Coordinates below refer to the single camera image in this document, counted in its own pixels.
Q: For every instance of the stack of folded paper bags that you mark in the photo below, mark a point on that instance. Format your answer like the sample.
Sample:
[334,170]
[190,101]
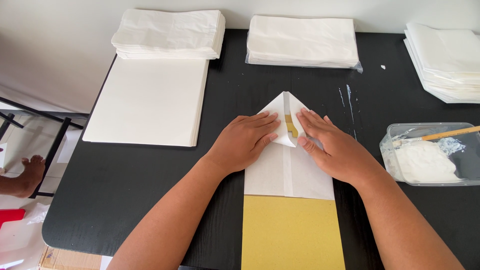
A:
[448,60]

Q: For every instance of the person's right hand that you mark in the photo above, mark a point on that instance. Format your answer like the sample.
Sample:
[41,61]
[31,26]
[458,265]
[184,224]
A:
[339,152]

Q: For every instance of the red plastic object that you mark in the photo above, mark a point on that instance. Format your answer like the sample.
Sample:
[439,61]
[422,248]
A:
[10,215]

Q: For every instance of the plastic-wrapped stack of paper bags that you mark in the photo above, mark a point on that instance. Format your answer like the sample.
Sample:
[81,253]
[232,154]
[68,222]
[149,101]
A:
[302,41]

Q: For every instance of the person's left hand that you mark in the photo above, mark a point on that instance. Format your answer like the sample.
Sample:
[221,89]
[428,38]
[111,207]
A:
[238,144]

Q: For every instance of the white glue paste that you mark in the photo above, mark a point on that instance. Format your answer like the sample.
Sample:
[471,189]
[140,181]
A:
[423,163]

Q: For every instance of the brown cardboard box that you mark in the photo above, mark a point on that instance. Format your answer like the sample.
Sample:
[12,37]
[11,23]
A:
[67,260]

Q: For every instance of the black metal frame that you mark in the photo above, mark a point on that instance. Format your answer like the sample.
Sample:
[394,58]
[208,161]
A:
[56,146]

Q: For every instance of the stack of large white sheets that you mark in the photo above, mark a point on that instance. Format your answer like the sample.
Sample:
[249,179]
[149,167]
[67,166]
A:
[146,101]

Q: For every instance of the clear plastic container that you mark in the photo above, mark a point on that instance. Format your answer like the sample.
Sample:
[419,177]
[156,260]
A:
[468,165]

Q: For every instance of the white paper bag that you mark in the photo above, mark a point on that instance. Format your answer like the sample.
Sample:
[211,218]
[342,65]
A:
[288,176]

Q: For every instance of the stack of unwrapped paper bags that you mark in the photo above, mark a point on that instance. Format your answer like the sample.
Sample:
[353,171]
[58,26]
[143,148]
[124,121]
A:
[168,32]

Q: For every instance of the crumpled clear plastic bag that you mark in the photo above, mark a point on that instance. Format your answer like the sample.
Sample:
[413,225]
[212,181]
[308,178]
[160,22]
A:
[37,213]

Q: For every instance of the yellow cardboard template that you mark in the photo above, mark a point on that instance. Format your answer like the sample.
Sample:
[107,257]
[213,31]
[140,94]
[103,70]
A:
[292,232]

